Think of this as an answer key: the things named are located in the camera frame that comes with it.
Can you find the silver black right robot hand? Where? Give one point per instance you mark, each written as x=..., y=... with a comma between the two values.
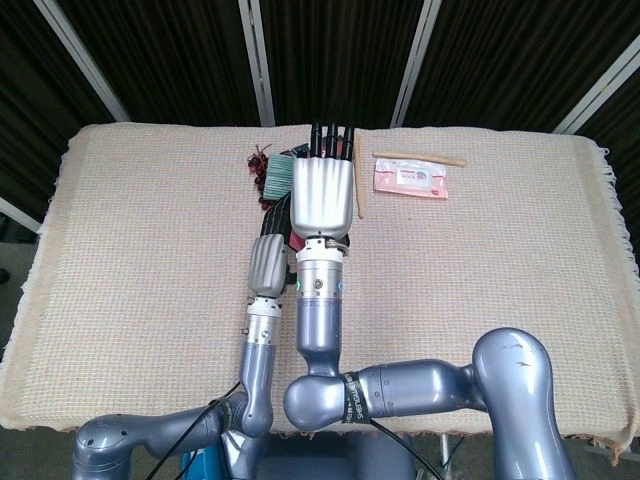
x=322, y=200

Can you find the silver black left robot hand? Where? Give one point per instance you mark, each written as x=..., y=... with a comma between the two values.
x=267, y=265

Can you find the pink cloth black trim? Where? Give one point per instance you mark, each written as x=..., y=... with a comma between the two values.
x=295, y=244

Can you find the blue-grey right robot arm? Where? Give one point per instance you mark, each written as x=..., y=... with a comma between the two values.
x=320, y=325

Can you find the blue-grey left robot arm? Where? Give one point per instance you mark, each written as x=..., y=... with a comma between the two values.
x=257, y=360

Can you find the thick wooden stick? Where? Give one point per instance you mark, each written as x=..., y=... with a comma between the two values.
x=359, y=190

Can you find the teal plastic hand brush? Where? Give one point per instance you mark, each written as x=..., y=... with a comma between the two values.
x=277, y=177

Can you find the dark printed card box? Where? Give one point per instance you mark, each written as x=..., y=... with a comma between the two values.
x=300, y=150

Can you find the dark red berry bunch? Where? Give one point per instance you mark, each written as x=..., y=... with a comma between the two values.
x=257, y=167

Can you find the pink wet wipes pack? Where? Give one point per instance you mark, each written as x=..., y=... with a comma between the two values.
x=410, y=180

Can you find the thin wooden stick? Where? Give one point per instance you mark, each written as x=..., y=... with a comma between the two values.
x=450, y=160

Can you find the beige woven tablecloth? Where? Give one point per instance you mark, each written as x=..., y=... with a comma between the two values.
x=125, y=275

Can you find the dark grey robot torso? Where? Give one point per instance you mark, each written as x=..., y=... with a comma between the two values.
x=320, y=460

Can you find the blue plastic base cover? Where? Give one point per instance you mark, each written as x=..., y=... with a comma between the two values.
x=200, y=465

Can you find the metal table leg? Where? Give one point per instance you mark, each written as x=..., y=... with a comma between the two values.
x=444, y=450

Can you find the white partition post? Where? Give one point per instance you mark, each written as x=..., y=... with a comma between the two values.
x=17, y=212
x=257, y=60
x=595, y=97
x=415, y=60
x=76, y=50

